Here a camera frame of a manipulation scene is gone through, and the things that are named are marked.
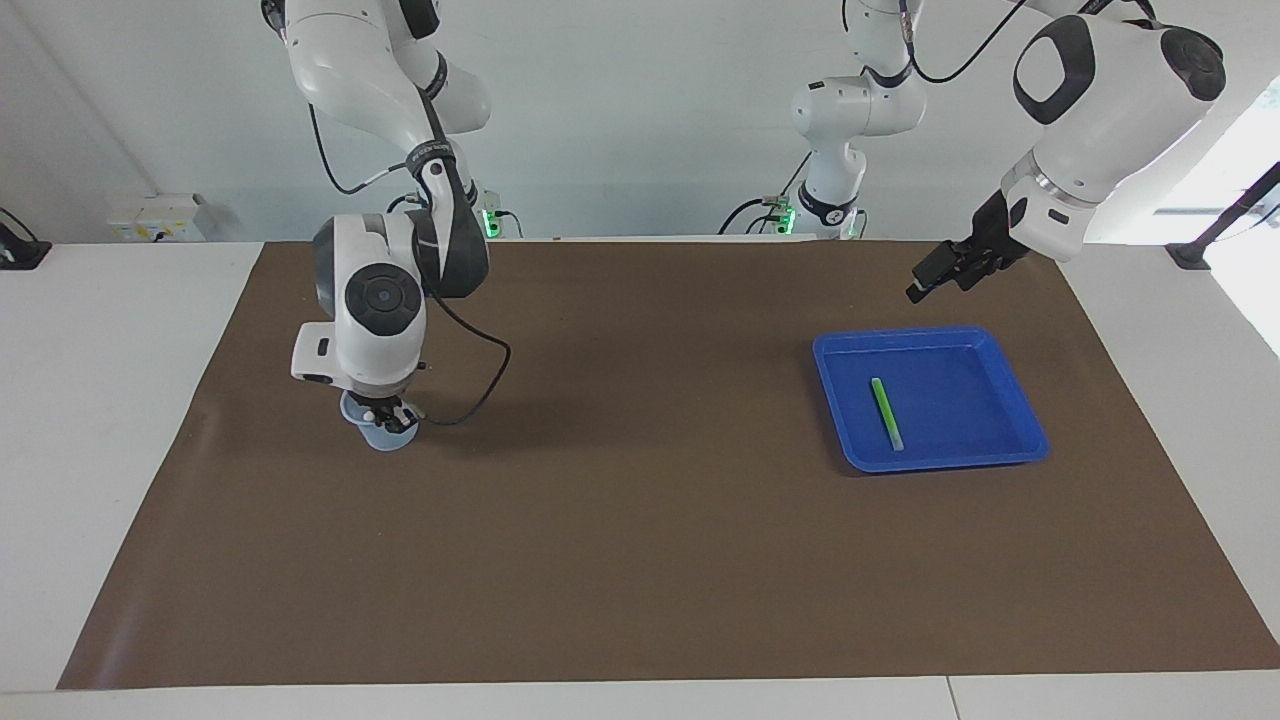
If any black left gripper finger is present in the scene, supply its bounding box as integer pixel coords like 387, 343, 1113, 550
915, 240, 963, 281
906, 262, 953, 303

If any green pen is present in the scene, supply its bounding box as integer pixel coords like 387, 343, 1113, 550
870, 377, 905, 452

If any blue plastic tray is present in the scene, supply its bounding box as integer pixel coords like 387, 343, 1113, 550
812, 325, 1051, 474

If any translucent plastic cup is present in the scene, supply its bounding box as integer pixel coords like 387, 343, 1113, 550
340, 390, 421, 452

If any black clamped stand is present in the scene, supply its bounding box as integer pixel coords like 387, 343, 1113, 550
1165, 160, 1280, 271

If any brown table mat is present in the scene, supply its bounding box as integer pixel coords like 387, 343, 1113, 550
57, 240, 1280, 691

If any black table clamp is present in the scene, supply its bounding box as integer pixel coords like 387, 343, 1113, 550
0, 207, 53, 271

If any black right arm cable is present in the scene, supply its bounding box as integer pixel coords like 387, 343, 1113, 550
305, 100, 513, 427

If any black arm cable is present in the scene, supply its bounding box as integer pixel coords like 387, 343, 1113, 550
305, 100, 513, 427
898, 0, 1031, 85

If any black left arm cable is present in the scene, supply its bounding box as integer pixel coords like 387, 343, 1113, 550
898, 0, 1031, 85

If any black base cable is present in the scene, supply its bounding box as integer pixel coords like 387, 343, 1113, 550
720, 150, 813, 236

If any white wall socket box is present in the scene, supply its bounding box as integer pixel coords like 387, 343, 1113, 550
108, 194, 208, 243

